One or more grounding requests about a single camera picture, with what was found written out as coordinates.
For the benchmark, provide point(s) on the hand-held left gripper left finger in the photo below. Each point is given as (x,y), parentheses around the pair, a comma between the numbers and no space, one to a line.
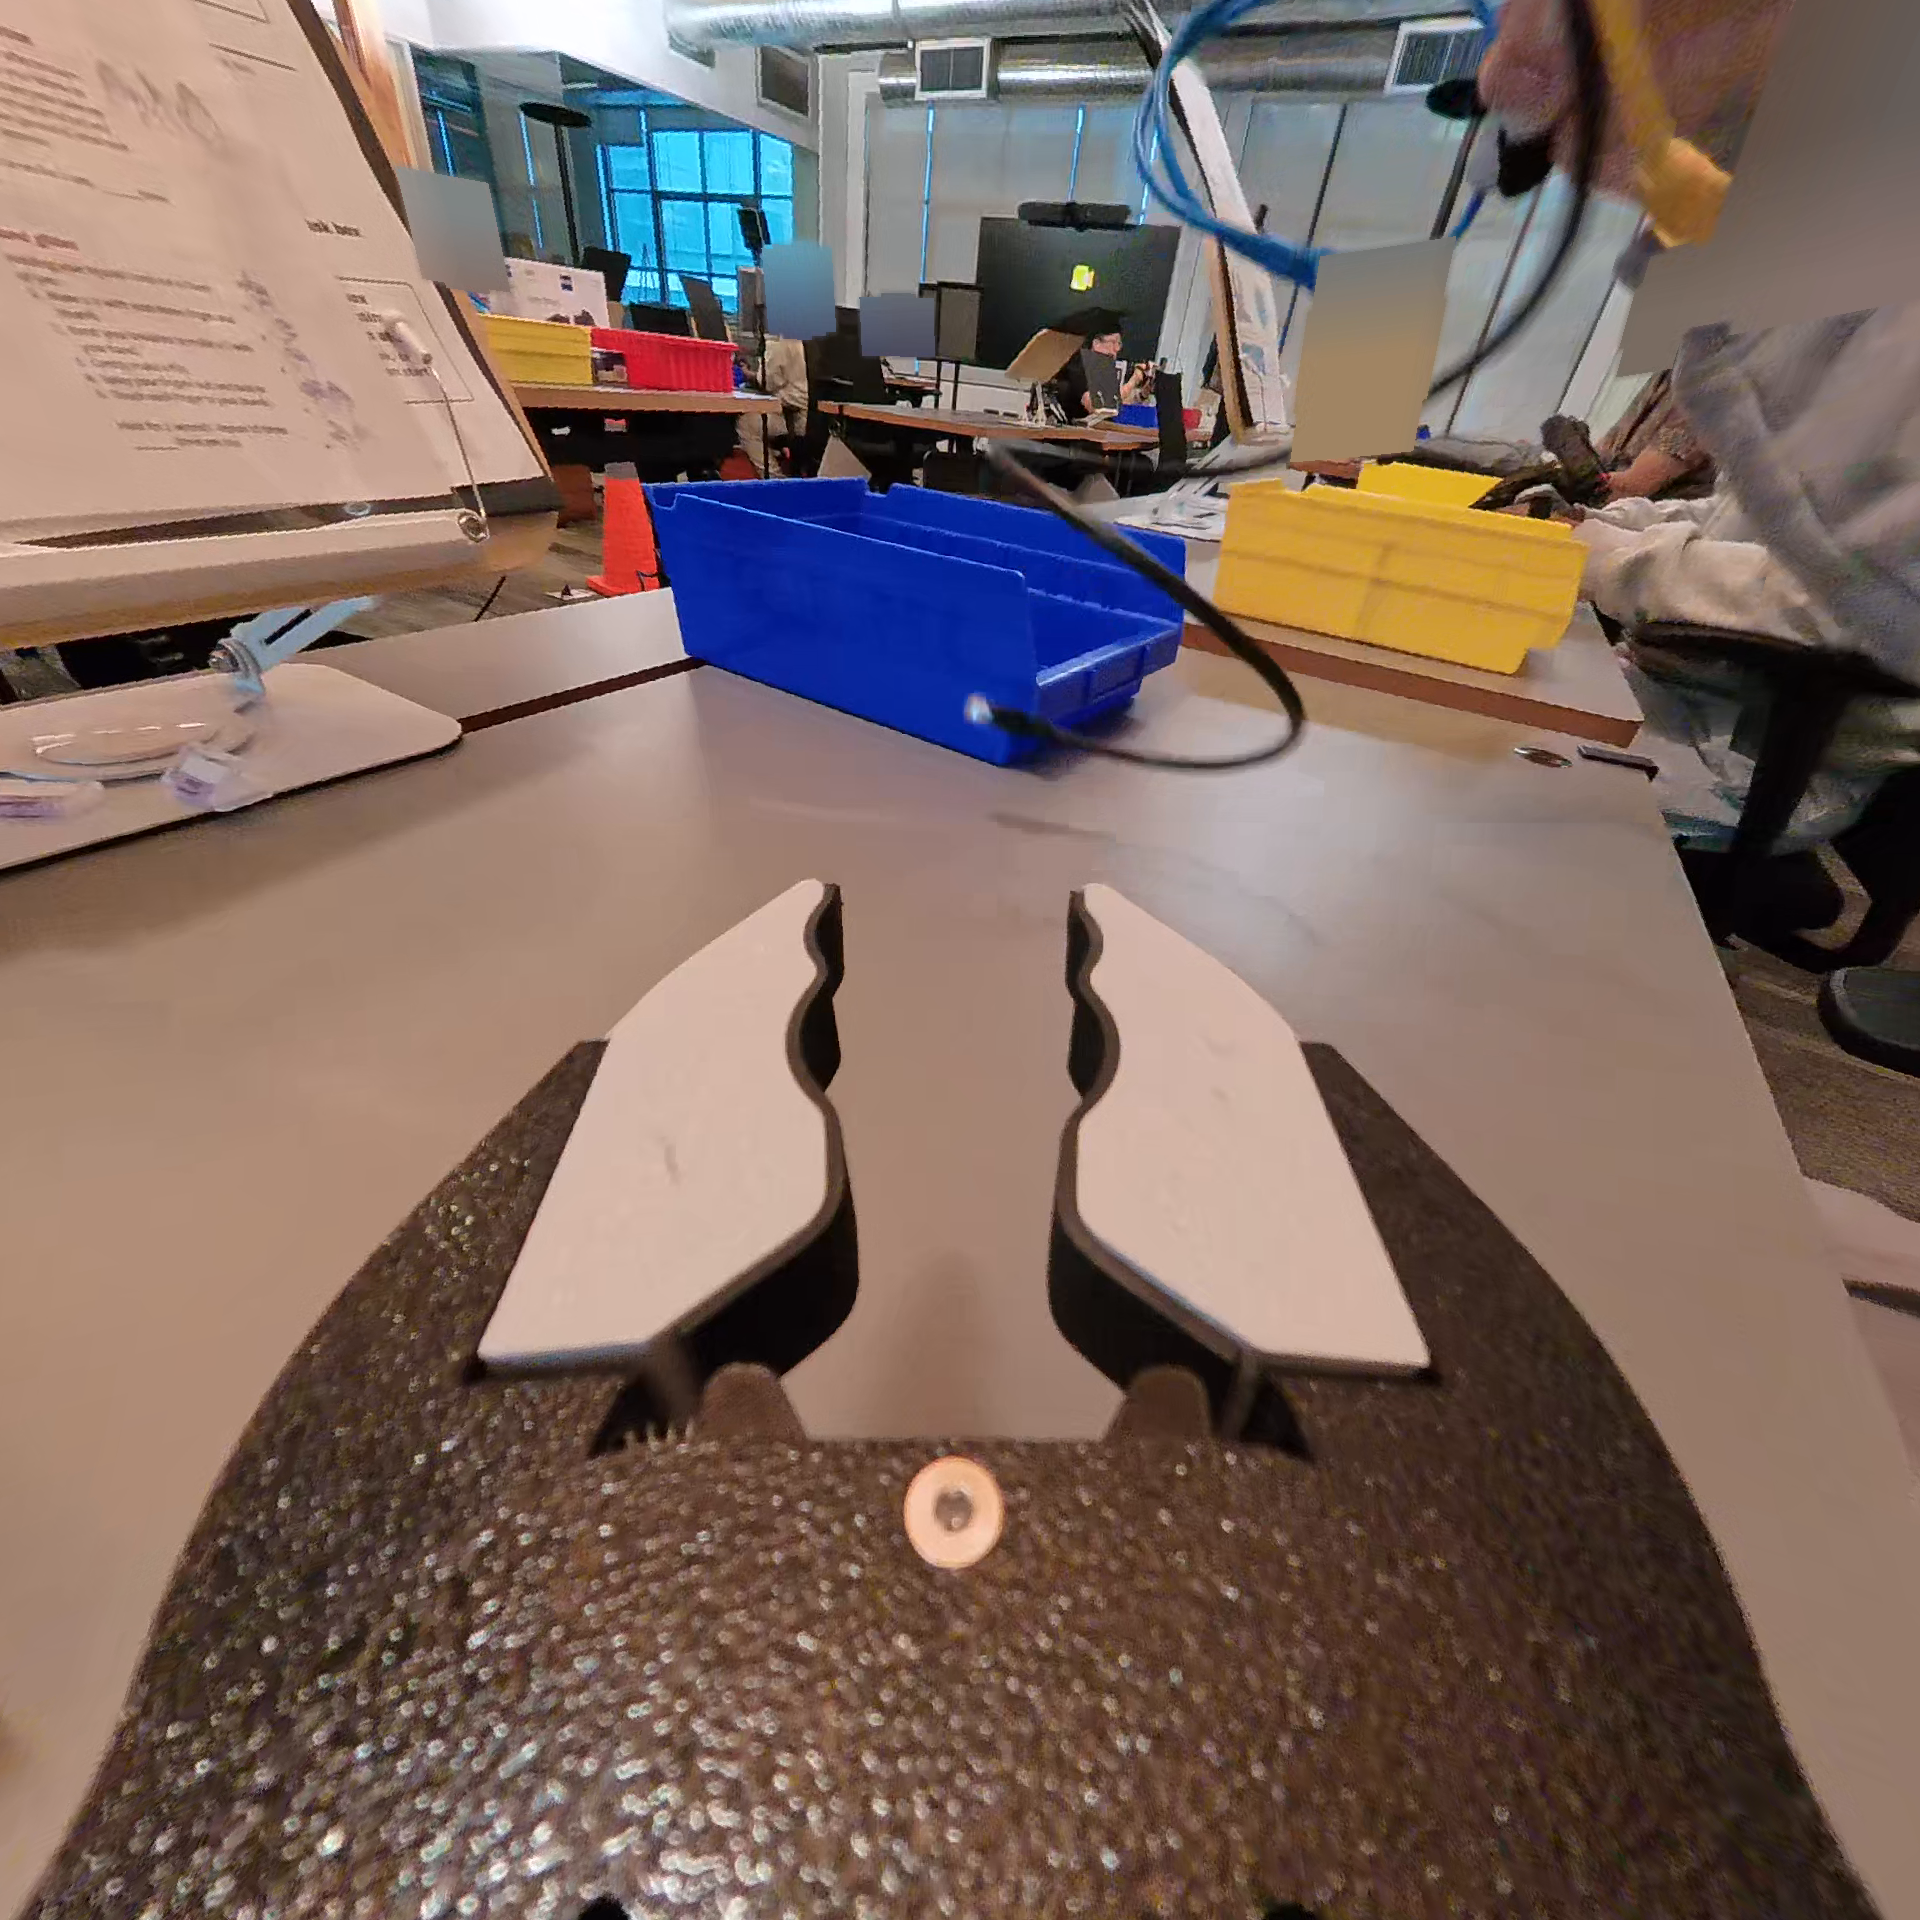
(675,1170)

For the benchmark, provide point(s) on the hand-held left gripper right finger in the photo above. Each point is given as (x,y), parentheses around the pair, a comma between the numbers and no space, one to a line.
(1231,1184)

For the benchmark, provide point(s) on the blue plastic bin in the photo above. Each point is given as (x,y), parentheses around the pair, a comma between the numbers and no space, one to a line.
(840,629)

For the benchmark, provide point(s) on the black adapter box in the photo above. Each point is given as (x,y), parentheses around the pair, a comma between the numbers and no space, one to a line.
(1528,158)

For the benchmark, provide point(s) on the person's right hand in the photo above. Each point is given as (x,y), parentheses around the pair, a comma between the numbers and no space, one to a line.
(1664,59)

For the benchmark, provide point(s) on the white document stand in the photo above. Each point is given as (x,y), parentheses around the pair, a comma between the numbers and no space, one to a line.
(300,733)

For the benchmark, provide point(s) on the large yellow plastic bin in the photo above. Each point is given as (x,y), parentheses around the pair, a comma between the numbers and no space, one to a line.
(1394,579)

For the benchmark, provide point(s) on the orange traffic cone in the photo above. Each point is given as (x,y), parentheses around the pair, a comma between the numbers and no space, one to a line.
(627,539)

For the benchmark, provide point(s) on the black office chair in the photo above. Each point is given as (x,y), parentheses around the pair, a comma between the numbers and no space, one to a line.
(1786,749)

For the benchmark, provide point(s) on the red plastic bin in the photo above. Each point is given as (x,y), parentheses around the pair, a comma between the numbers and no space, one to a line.
(668,364)

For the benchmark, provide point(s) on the white easel board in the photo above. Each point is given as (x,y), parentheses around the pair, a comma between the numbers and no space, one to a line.
(1243,346)

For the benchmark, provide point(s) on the black monitor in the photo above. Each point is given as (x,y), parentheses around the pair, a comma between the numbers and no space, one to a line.
(1049,277)

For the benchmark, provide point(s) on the printed paper sheets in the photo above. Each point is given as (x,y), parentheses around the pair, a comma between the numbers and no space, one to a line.
(180,270)

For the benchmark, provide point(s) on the black floor lamp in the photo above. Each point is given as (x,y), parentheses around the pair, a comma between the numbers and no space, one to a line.
(557,118)

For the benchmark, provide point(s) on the silver air duct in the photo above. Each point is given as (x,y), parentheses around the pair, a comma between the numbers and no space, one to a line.
(1049,59)

